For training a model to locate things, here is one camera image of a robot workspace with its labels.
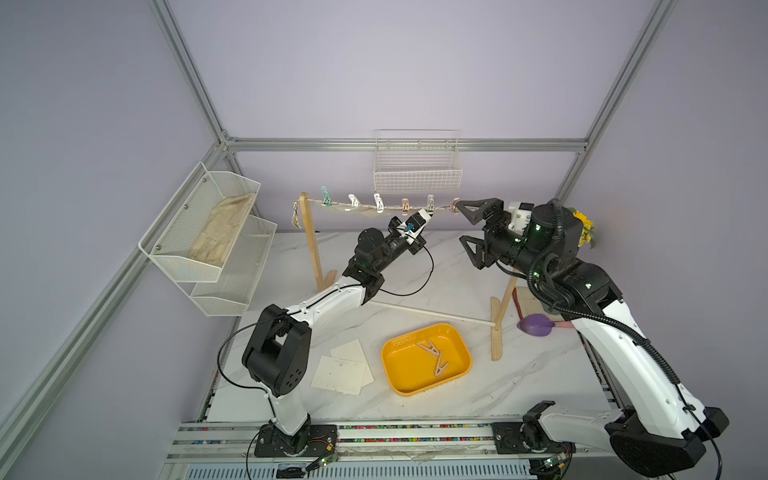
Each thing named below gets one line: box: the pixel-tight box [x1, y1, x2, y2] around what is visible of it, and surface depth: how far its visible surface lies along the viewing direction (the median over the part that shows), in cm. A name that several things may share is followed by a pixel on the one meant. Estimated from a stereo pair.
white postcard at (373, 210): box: [345, 205, 403, 215], surface depth 66 cm
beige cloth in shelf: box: [189, 192, 256, 267], surface depth 80 cm
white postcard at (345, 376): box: [310, 355, 367, 395], surface depth 87 cm
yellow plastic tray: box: [382, 323, 472, 396], surface depth 88 cm
